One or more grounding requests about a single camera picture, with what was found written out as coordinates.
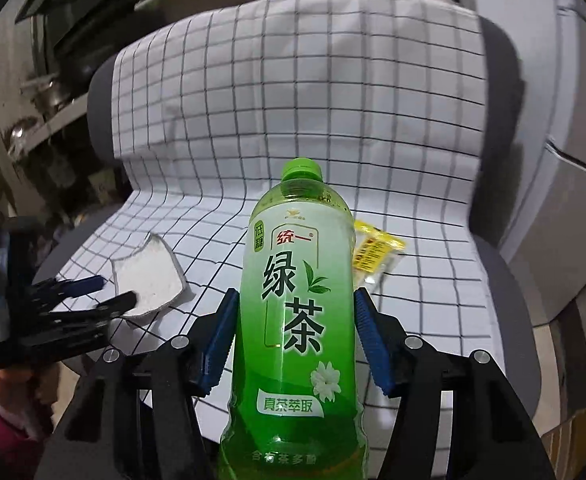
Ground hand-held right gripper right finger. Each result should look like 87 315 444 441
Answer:
354 287 556 480

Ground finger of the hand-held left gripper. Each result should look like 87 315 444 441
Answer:
48 291 138 328
33 275 105 302

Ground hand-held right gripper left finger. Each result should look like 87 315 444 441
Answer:
36 287 240 480

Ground white foam piece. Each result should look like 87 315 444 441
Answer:
110 232 188 318

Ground green tea bottle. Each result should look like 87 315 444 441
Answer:
218 157 369 480

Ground person's left forearm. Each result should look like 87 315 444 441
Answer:
0 360 56 466

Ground yellow sauce packet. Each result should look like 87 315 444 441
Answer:
351 217 409 286

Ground grey office chair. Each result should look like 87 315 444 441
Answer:
33 15 538 411

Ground kitchen counter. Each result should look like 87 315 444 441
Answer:
8 95 94 156

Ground steel pot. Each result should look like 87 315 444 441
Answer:
20 75 69 111

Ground brown cardboard box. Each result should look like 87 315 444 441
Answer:
540 400 586 480

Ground white refrigerator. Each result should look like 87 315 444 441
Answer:
468 0 586 361

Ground white black-grid cloth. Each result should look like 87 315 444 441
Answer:
53 0 504 443

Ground black range hood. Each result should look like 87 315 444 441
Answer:
16 0 156 61

